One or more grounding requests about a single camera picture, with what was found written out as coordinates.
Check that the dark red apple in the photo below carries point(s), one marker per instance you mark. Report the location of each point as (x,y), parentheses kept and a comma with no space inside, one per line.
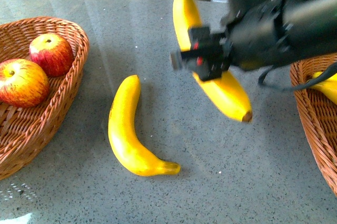
(52,53)

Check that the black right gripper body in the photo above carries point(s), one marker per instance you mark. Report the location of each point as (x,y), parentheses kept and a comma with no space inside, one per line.
(258,38)

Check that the curved yellow banana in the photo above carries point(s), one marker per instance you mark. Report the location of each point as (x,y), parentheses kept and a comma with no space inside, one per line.
(127,148)

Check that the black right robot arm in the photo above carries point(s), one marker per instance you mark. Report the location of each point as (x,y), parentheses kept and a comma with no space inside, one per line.
(310,25)

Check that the yellow banana in basket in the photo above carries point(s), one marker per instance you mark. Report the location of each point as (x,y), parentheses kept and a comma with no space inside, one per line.
(332,78)
(328,88)

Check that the brown wicker basket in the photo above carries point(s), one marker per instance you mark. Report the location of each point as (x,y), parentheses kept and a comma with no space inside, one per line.
(318,116)
(26,131)

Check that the left brown wicker basket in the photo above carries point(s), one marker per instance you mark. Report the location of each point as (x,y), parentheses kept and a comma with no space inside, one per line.
(26,131)

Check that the long straight yellow banana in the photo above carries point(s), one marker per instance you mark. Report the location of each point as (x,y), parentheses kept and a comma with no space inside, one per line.
(226,93)

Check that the right brown wicker basket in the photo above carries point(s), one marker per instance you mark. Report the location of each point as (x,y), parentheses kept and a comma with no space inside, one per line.
(318,116)

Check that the rear yellow banana in basket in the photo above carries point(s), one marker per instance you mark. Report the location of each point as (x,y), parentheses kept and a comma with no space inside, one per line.
(332,78)

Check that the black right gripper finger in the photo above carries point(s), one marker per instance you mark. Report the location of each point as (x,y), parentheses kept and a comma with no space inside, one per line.
(208,62)
(203,37)

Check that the yellowish red apple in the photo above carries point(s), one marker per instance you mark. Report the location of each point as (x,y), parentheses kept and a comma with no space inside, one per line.
(23,83)

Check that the front yellow banana in basket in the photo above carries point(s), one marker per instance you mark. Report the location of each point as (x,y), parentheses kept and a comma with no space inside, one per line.
(328,88)

